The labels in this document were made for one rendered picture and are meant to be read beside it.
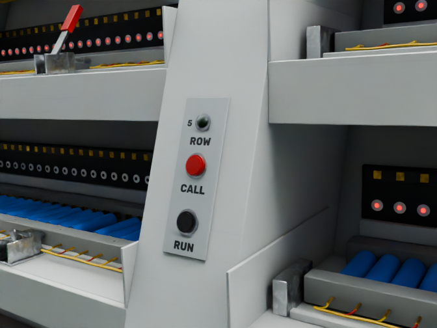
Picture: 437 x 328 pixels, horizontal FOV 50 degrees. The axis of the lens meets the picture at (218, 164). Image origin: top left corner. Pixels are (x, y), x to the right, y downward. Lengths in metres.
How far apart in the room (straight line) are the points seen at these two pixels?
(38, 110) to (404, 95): 0.37
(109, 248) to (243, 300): 0.18
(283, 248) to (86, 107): 0.23
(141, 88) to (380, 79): 0.21
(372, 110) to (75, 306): 0.29
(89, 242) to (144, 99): 0.16
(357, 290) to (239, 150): 0.13
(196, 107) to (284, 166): 0.08
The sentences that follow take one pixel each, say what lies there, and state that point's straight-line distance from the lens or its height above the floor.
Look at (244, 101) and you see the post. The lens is 0.35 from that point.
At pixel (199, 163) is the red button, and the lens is 0.35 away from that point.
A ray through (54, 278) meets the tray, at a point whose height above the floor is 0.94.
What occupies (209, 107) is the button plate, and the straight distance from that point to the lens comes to 0.36.
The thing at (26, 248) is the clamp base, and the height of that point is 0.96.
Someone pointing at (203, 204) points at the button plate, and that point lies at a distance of 0.35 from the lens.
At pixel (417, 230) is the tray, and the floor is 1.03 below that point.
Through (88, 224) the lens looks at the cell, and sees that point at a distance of 0.57.
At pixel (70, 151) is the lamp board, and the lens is 0.71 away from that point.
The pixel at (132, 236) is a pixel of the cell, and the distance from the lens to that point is 0.50.
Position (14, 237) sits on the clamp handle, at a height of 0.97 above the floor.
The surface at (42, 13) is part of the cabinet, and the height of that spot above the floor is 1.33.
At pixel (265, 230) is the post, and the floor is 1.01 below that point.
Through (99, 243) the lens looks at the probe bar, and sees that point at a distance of 0.48.
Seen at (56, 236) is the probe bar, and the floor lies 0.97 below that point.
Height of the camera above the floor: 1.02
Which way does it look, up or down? 6 degrees up
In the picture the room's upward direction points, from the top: 9 degrees clockwise
